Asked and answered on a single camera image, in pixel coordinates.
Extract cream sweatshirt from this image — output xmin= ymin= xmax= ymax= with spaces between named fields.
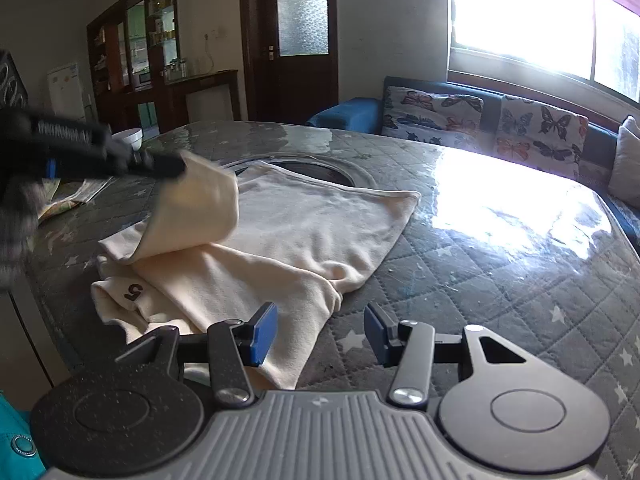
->
xmin=91 ymin=153 xmax=420 ymax=389

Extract gloved left hand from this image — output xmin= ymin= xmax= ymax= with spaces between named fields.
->
xmin=0 ymin=177 xmax=46 ymax=292

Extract white ceramic bowl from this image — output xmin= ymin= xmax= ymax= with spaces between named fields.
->
xmin=112 ymin=128 xmax=143 ymax=151

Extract white refrigerator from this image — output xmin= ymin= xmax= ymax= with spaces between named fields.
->
xmin=47 ymin=63 xmax=86 ymax=120

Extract dark wooden side counter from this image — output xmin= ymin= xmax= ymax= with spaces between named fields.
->
xmin=164 ymin=70 xmax=242 ymax=128

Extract dark wooden display cabinet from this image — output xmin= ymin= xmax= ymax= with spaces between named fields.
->
xmin=87 ymin=0 xmax=180 ymax=132

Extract left butterfly cushion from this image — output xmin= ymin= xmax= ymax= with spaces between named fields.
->
xmin=381 ymin=87 xmax=484 ymax=153

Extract butterfly cushion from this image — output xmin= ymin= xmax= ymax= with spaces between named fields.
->
xmin=381 ymin=87 xmax=484 ymax=153
xmin=494 ymin=96 xmax=589 ymax=180

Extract dark wooden door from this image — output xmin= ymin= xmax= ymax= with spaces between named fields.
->
xmin=240 ymin=0 xmax=338 ymax=125

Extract blue sofa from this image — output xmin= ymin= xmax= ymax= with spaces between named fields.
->
xmin=307 ymin=76 xmax=639 ymax=246

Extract right butterfly cushion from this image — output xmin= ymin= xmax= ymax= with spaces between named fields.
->
xmin=494 ymin=96 xmax=589 ymax=180

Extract grey plain pillow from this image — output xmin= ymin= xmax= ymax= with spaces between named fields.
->
xmin=608 ymin=116 xmax=640 ymax=207

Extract window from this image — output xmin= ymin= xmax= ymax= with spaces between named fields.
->
xmin=452 ymin=0 xmax=639 ymax=103

